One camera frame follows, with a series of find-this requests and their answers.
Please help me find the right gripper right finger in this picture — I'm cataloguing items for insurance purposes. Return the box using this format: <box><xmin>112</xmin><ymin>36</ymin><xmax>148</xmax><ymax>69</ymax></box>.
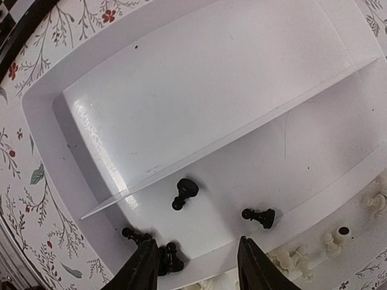
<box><xmin>237</xmin><ymin>237</ymin><xmax>300</xmax><ymax>290</ymax></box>

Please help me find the black and white chessboard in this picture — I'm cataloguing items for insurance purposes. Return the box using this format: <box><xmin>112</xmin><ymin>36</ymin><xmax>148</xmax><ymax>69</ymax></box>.
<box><xmin>0</xmin><ymin>0</ymin><xmax>61</xmax><ymax>82</ymax></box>

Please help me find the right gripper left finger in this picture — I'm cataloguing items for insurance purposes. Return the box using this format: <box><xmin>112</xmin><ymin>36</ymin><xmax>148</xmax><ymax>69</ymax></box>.
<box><xmin>102</xmin><ymin>239</ymin><xmax>160</xmax><ymax>290</ymax></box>

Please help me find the floral patterned table mat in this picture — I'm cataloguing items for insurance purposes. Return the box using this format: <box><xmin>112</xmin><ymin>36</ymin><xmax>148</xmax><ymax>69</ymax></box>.
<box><xmin>0</xmin><ymin>0</ymin><xmax>387</xmax><ymax>290</ymax></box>

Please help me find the white plastic compartment tray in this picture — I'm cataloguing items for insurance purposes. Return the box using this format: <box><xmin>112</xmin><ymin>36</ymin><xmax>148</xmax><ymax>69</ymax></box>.
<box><xmin>22</xmin><ymin>1</ymin><xmax>386</xmax><ymax>289</ymax></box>

